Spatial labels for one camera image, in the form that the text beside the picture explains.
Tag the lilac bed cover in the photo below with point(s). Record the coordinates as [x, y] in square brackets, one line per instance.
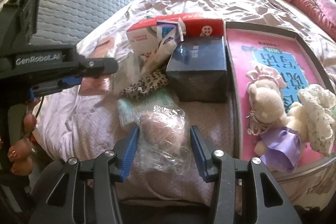
[210, 1]

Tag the leopard print cloth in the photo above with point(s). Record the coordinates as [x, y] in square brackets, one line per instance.
[149, 82]

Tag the floral tissue pack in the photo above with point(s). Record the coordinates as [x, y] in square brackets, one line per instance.
[157, 100]

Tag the beige snack packet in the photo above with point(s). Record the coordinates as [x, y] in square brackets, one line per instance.
[157, 58]

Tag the pink tissue packet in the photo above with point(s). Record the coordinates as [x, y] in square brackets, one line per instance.
[97, 85]

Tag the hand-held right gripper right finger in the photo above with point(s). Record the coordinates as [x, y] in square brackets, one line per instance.
[198, 153]

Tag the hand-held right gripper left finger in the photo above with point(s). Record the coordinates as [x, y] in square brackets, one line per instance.
[130, 153]

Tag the cream bunny plush pink ears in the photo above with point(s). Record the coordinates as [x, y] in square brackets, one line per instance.
[265, 98]

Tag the person's left hand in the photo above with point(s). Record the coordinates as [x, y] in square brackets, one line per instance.
[22, 153]

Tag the red and white box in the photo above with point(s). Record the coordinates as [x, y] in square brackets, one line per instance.
[199, 23]

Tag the clear bag with pink cloth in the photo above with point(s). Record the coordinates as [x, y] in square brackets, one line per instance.
[162, 134]

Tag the white blue crumpled packet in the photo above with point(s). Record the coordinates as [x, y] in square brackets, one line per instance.
[170, 35]

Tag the cream teddy bear purple dress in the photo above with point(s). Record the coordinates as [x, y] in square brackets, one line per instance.
[278, 145]

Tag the dark blue box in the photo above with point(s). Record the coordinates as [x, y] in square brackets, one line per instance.
[197, 69]

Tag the white floral lace scrunchie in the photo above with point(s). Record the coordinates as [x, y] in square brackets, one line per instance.
[317, 113]

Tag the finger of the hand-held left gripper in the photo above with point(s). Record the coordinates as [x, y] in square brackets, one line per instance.
[52, 87]
[102, 65]

